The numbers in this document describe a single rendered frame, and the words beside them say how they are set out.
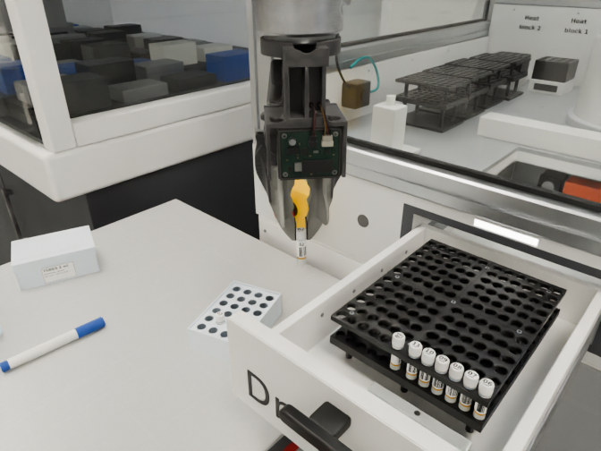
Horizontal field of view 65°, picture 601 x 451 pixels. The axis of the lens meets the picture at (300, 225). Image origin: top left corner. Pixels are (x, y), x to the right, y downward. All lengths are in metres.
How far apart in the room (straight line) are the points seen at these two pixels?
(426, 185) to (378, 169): 0.08
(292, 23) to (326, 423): 0.32
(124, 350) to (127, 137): 0.55
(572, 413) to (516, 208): 0.29
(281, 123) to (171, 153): 0.80
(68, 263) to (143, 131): 0.39
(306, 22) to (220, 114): 0.87
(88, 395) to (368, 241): 0.45
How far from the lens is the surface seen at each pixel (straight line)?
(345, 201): 0.77
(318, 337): 0.58
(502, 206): 0.65
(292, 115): 0.42
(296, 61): 0.40
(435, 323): 0.53
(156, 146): 1.17
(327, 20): 0.42
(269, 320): 0.71
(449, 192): 0.67
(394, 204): 0.72
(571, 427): 0.78
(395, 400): 0.52
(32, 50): 1.03
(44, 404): 0.70
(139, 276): 0.88
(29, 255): 0.91
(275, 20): 0.42
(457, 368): 0.47
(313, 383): 0.43
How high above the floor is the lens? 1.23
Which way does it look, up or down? 29 degrees down
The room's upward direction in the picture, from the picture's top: straight up
